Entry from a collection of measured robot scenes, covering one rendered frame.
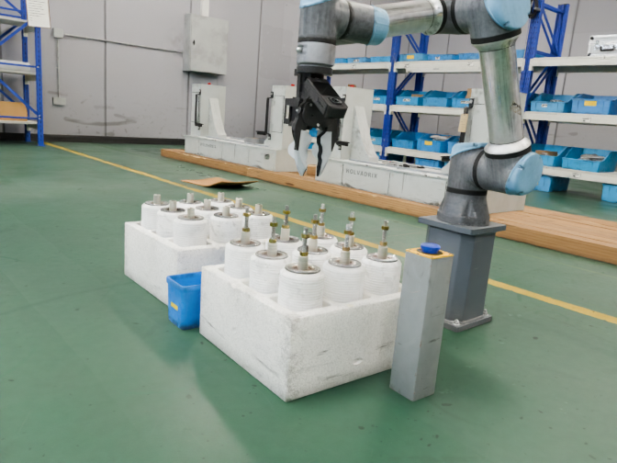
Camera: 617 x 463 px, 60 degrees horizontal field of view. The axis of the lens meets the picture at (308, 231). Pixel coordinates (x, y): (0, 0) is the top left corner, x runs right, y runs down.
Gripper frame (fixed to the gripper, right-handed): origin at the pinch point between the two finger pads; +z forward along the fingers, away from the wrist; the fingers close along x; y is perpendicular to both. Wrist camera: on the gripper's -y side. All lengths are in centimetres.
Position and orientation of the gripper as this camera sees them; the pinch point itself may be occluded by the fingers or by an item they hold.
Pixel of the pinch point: (312, 170)
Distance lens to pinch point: 108.6
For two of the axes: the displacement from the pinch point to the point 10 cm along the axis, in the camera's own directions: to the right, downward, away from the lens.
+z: -0.8, 9.7, 2.1
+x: -8.6, 0.4, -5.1
